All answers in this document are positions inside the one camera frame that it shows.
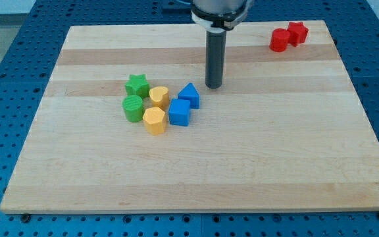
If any blue triangle block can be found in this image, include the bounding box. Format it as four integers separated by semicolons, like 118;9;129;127
178;83;200;109

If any light wooden board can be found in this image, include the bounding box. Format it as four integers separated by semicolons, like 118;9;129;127
0;20;379;214

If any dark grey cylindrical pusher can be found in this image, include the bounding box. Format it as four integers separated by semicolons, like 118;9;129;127
205;31;226;89

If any red cylinder block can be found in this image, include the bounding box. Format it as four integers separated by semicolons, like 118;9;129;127
269;28;290;52

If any red star block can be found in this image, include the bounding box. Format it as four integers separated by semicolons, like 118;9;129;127
287;22;309;47

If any yellow hexagon block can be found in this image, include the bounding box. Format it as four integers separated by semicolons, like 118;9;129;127
143;107;167;136

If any blue cube block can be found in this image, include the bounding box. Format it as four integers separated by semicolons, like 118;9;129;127
168;99;190;126

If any green star block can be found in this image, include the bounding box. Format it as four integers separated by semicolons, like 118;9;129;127
125;74;150;99

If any yellow heart block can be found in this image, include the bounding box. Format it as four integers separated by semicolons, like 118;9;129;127
149;86;170;109

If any green cylinder block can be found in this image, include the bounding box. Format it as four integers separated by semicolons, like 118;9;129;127
122;95;144;122

